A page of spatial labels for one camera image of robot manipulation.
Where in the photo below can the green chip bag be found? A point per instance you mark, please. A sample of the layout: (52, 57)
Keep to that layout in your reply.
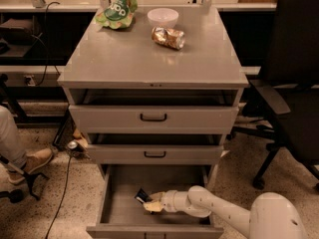
(119, 15)

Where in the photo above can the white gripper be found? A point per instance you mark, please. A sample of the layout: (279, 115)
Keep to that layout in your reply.
(168, 200)

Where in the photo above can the grey open bottom drawer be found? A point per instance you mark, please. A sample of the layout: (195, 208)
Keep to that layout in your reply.
(121, 216)

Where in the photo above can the grey drawer cabinet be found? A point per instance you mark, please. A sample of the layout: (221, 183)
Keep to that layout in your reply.
(128, 68)

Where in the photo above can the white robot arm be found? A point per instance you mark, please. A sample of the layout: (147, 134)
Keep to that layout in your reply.
(271, 215)

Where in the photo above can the light trouser leg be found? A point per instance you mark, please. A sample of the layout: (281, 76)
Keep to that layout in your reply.
(11, 146)

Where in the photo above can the grey top drawer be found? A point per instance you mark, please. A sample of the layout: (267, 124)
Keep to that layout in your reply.
(148, 119)

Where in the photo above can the grey middle drawer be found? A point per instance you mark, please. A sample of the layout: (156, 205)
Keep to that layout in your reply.
(154, 154)

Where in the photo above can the blue rxbar blueberry bar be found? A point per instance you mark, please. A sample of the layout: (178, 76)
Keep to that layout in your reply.
(142, 196)

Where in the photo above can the wall power outlet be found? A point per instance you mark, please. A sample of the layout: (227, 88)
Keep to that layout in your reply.
(29, 81)

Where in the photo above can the black office chair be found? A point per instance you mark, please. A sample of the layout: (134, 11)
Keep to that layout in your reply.
(285, 92)

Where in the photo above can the tan shoe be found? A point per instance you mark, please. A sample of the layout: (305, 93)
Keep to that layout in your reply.
(31, 162)

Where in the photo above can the crushed gold soda can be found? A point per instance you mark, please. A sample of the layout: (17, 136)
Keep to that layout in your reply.
(168, 37)

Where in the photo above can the white bowl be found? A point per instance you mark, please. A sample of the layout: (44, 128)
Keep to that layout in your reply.
(163, 17)

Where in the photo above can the silver can on floor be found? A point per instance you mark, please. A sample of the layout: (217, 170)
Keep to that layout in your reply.
(72, 145)

